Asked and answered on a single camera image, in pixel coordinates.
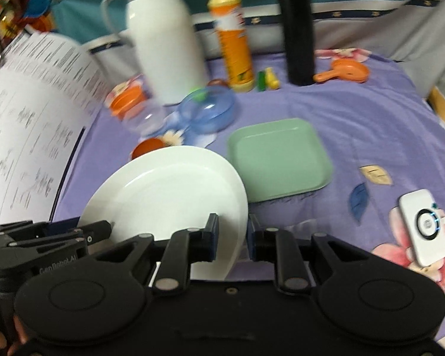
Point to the green toy vegetable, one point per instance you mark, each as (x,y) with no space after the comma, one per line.
(261,81)

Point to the yellow orange bottle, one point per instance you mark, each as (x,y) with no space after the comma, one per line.
(229,24)

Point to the purple floral tablecloth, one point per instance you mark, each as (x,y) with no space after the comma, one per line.
(383,141)

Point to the brown toy mushroom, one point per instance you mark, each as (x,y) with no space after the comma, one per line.
(219,83)

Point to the white power bank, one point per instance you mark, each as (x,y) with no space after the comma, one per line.
(426,230)

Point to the white printed paper sheet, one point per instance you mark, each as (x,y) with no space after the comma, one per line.
(51,90)

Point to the white round plate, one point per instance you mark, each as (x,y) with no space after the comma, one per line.
(171,189)

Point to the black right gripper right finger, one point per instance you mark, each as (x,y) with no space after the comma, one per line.
(279,248)

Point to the orange toy frying pan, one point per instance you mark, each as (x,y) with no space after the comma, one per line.
(348,70)

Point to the orange toy pot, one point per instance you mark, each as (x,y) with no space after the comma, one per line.
(126,100)

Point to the blue translucent bowl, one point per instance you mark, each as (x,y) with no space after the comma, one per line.
(212,115)

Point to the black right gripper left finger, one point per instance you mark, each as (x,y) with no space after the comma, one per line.
(186,247)

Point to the small orange bowl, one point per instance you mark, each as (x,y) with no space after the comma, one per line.
(147,146)

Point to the yellow toy banana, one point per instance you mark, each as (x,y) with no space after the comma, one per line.
(271,80)

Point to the black tall flask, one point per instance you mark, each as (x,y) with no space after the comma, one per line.
(297,24)

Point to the green square plate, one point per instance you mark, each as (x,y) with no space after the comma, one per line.
(278,159)

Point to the clear plastic bowl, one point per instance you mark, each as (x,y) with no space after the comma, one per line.
(145,118)

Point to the bright green toy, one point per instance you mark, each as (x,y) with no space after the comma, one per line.
(198,95)

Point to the white thermos jug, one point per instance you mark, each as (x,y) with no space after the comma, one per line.
(167,48)

